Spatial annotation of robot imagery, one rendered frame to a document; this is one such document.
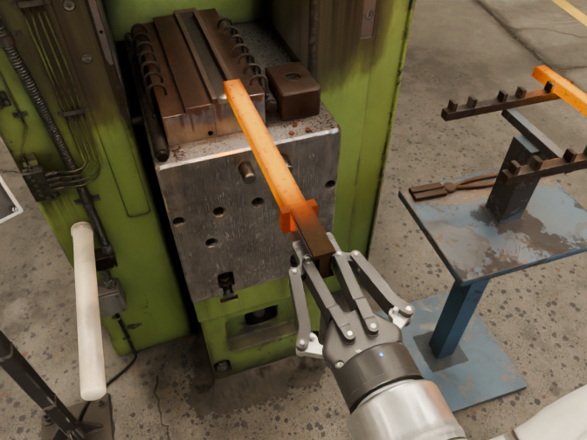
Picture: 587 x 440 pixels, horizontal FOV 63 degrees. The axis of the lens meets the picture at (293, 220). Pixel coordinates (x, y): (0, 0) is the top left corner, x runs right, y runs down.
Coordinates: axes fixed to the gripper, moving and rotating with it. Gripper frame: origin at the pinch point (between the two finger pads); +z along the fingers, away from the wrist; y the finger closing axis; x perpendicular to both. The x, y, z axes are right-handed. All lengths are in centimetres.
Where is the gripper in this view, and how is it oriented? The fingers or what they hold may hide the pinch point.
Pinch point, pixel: (310, 239)
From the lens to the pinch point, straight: 56.9
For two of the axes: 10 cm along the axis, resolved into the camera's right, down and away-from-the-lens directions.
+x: 0.1, -6.8, -7.3
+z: -3.3, -7.0, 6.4
